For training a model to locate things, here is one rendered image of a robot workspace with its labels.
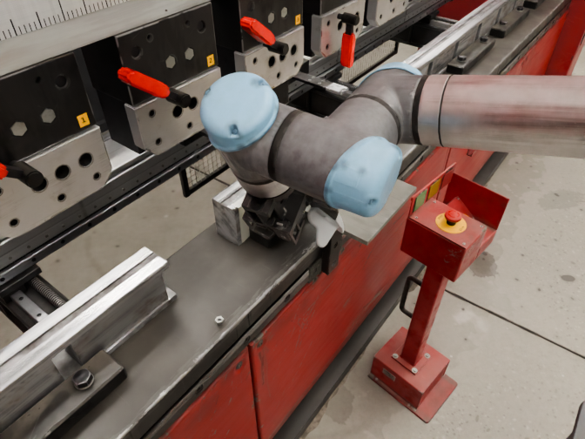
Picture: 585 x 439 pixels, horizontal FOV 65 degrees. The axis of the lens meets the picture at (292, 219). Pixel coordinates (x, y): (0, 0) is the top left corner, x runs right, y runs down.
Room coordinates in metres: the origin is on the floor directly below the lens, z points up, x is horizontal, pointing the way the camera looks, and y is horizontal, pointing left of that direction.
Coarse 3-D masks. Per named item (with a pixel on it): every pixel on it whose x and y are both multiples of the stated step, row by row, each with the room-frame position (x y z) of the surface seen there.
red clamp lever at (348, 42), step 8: (344, 16) 0.85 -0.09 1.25; (352, 16) 0.85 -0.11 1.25; (352, 24) 0.84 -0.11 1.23; (344, 32) 0.86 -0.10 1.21; (352, 32) 0.85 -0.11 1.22; (344, 40) 0.85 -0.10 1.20; (352, 40) 0.84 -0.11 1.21; (344, 48) 0.85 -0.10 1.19; (352, 48) 0.84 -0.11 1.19; (344, 56) 0.85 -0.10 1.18; (352, 56) 0.85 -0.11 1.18; (344, 64) 0.85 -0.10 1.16; (352, 64) 0.85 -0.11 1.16
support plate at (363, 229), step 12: (396, 180) 0.69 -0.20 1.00; (396, 192) 0.66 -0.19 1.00; (408, 192) 0.66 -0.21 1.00; (396, 204) 0.63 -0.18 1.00; (348, 216) 0.59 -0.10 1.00; (360, 216) 0.59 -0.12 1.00; (372, 216) 0.59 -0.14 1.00; (384, 216) 0.59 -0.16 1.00; (348, 228) 0.56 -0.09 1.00; (360, 228) 0.56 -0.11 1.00; (372, 228) 0.56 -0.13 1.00; (360, 240) 0.54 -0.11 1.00
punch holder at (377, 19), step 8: (368, 0) 1.00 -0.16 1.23; (376, 0) 0.99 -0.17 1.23; (384, 0) 1.01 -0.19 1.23; (392, 0) 1.04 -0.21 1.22; (400, 0) 1.07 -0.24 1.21; (368, 8) 1.00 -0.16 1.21; (376, 8) 0.99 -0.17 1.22; (384, 8) 1.01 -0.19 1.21; (392, 8) 1.04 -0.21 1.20; (400, 8) 1.07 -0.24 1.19; (368, 16) 0.99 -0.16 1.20; (376, 16) 0.99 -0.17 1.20; (384, 16) 1.01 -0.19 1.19; (392, 16) 1.04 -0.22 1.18; (368, 24) 1.01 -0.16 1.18; (376, 24) 1.00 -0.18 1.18
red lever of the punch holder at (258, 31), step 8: (240, 24) 0.64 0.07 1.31; (248, 24) 0.63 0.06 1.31; (256, 24) 0.64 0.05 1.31; (248, 32) 0.64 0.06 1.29; (256, 32) 0.64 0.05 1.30; (264, 32) 0.65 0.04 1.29; (264, 40) 0.65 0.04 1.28; (272, 40) 0.66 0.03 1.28; (272, 48) 0.68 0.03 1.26; (280, 48) 0.68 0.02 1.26; (288, 48) 0.68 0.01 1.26
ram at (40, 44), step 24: (144, 0) 0.55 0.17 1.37; (168, 0) 0.58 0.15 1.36; (192, 0) 0.61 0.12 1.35; (72, 24) 0.48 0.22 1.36; (96, 24) 0.50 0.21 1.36; (120, 24) 0.52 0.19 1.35; (0, 48) 0.42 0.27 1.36; (24, 48) 0.43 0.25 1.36; (48, 48) 0.45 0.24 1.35; (72, 48) 0.47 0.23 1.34; (0, 72) 0.41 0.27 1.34
